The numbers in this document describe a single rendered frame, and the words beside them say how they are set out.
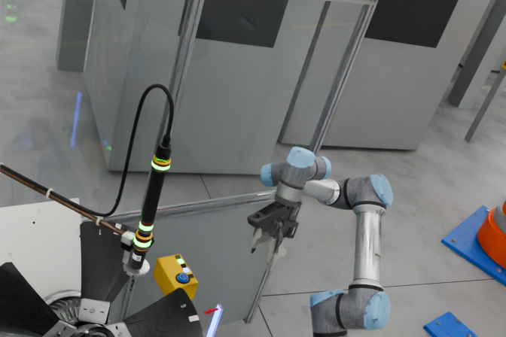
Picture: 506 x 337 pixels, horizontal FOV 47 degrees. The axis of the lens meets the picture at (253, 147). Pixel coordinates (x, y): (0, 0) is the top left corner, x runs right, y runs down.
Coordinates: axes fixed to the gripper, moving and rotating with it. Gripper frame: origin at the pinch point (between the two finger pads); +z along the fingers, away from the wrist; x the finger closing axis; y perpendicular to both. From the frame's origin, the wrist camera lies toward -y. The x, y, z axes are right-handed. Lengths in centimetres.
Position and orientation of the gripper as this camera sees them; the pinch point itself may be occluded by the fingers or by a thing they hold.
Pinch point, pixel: (259, 257)
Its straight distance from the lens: 180.2
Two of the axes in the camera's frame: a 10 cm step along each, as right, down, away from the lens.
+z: -3.2, 9.3, 2.0
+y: 7.6, 1.3, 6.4
